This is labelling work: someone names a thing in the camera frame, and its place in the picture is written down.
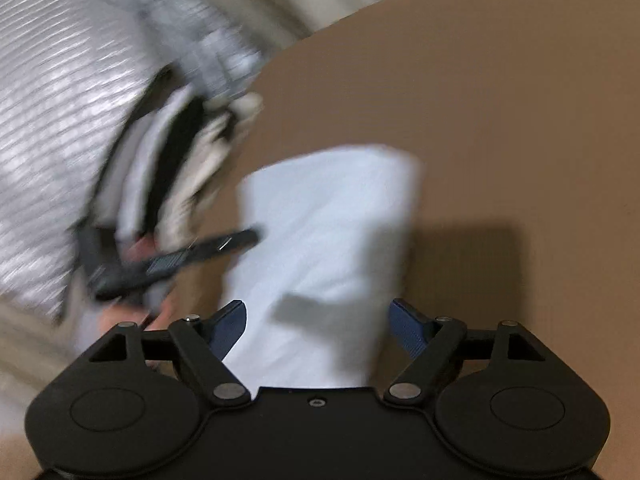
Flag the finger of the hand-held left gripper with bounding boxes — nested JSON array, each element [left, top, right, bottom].
[[145, 228, 264, 281]]

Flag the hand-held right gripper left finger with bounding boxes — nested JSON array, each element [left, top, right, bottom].
[[89, 300, 252, 407]]

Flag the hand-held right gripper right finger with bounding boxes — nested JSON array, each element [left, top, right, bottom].
[[382, 299, 551, 407]]

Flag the white printed t-shirt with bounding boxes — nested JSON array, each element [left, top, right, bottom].
[[220, 145, 424, 392]]

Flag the person's left hand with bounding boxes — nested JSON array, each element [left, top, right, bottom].
[[97, 284, 177, 333]]

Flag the black folded garment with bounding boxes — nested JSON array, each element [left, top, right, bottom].
[[144, 95, 212, 235]]

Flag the cream folded garment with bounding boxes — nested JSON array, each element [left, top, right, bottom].
[[160, 91, 264, 242]]

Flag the white folded garment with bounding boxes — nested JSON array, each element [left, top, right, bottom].
[[92, 85, 201, 242]]

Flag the white textured blanket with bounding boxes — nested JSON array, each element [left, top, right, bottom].
[[0, 0, 168, 317]]

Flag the grey checked cloth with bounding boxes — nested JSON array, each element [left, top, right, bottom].
[[100, 0, 267, 102]]

